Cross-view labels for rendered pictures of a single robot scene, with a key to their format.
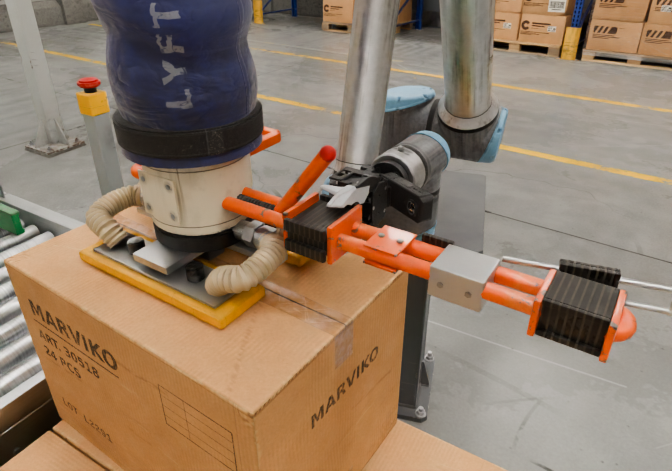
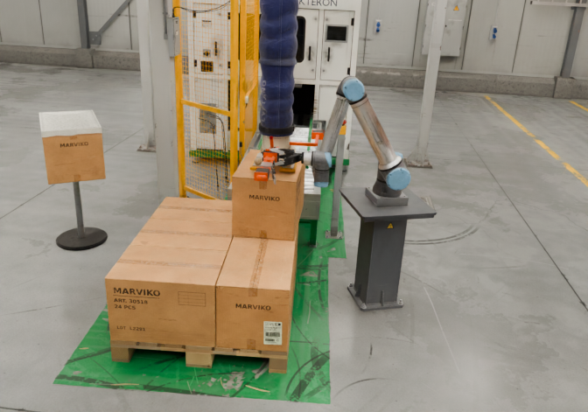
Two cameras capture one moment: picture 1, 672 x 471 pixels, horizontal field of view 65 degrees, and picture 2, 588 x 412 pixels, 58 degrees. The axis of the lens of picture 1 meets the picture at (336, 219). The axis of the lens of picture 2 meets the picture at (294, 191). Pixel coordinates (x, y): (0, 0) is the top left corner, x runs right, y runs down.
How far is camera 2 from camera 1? 2.92 m
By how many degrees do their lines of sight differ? 55
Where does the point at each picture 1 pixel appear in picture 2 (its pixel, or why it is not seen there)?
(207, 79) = (268, 116)
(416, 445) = (288, 245)
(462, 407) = (381, 320)
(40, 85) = (422, 127)
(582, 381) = (444, 356)
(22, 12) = (428, 87)
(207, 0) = (270, 101)
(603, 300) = (262, 171)
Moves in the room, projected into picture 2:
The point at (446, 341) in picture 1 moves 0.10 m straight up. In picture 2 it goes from (422, 309) to (423, 296)
